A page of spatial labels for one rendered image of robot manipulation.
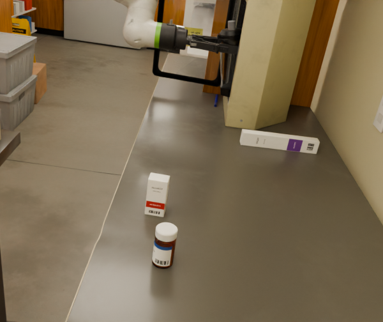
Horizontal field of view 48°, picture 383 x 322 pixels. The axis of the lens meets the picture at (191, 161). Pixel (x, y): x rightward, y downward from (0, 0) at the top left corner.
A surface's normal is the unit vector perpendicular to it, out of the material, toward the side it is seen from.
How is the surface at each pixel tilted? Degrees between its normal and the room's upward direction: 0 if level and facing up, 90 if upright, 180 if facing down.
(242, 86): 90
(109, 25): 90
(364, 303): 0
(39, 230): 0
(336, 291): 0
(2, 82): 96
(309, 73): 90
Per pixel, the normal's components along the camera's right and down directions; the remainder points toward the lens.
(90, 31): -0.04, 0.45
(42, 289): 0.13, -0.88
